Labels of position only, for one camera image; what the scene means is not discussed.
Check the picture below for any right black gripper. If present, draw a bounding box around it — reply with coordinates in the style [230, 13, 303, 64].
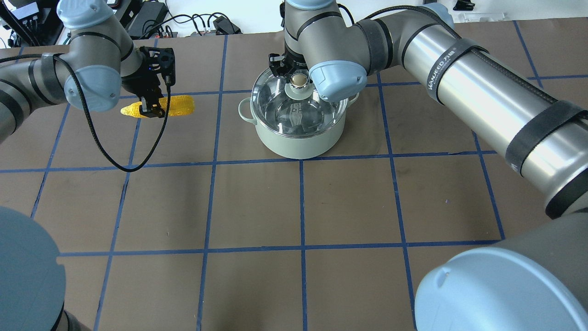
[268, 53, 308, 78]

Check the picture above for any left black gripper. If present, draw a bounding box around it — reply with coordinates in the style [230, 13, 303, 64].
[120, 46, 176, 119]

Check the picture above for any yellow corn cob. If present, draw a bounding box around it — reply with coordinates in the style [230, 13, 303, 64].
[120, 96, 195, 119]

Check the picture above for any glass pot lid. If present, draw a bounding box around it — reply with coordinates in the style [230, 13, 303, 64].
[250, 69, 349, 138]

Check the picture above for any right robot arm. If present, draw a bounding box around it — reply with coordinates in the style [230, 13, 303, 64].
[281, 0, 588, 331]

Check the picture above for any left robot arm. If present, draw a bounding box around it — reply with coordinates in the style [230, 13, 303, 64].
[0, 0, 175, 141]

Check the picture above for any pale green cooking pot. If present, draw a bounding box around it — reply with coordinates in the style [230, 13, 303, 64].
[238, 69, 358, 160]

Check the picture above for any black power adapter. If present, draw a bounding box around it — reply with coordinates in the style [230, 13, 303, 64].
[126, 1, 168, 40]

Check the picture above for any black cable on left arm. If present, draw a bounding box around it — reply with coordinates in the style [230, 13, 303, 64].
[0, 54, 172, 173]

